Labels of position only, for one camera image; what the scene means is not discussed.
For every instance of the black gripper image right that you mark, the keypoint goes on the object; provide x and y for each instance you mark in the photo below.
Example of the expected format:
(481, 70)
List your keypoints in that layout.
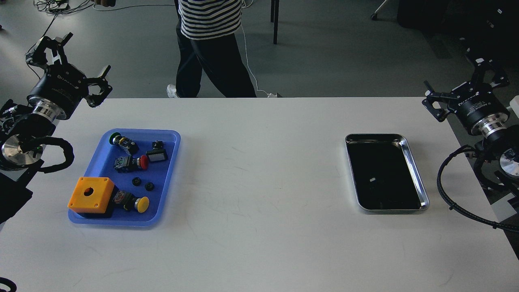
(480, 107)

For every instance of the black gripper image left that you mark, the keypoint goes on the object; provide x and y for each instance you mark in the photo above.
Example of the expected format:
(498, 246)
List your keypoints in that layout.
(61, 91)

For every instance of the blue plastic tray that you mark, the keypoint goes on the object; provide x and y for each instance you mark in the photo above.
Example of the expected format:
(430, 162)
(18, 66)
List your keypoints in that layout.
(159, 173)

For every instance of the silver metal tray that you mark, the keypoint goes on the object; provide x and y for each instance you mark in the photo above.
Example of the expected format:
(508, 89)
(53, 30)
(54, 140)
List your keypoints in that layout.
(385, 176)

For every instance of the small black contact block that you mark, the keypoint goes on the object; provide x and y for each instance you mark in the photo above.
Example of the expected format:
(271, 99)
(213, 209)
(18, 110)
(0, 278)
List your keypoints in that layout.
(157, 144)

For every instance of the office chair base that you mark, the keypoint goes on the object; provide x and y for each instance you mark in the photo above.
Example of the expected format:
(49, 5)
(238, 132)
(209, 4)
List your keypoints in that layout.
(374, 15)

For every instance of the person in striped shirt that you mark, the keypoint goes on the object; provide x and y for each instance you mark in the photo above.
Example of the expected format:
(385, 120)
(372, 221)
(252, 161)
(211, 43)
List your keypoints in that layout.
(207, 44)

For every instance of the black table leg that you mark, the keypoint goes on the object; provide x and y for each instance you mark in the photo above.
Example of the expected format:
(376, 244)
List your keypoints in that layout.
(274, 18)

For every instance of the green push button switch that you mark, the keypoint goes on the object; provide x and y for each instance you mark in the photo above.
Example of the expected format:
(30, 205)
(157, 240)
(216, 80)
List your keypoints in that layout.
(126, 144)

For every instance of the red push button switch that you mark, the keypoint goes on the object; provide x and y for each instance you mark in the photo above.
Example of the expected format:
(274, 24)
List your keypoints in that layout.
(130, 164)

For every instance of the orange button enclosure box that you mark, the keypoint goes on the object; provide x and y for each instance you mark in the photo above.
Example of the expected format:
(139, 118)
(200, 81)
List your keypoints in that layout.
(91, 195)

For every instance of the yellow push button switch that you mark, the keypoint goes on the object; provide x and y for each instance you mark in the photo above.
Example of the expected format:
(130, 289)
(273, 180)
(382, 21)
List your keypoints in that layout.
(128, 201)

